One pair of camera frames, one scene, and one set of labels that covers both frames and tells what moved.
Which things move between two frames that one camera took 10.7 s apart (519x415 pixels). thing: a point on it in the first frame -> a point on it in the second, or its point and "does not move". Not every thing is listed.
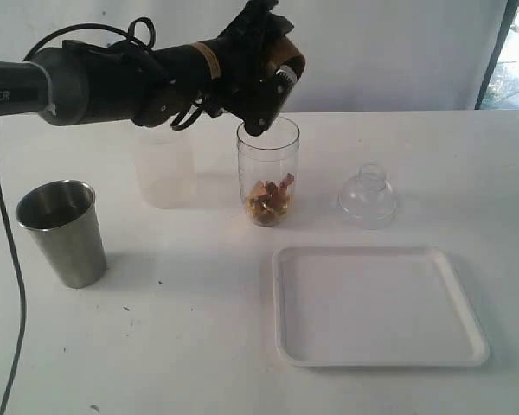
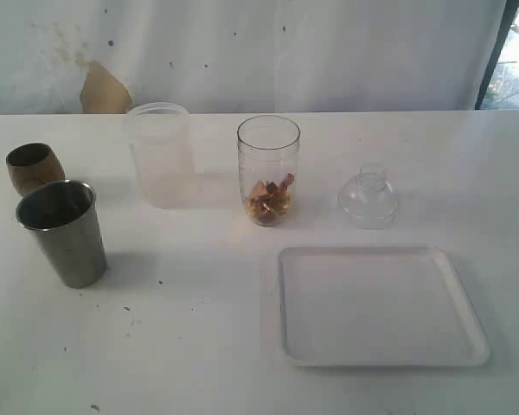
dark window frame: (511, 9) does not move
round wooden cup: (284, 52) -> (33, 165)
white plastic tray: (374, 307) does not move
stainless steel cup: (62, 217) does not move
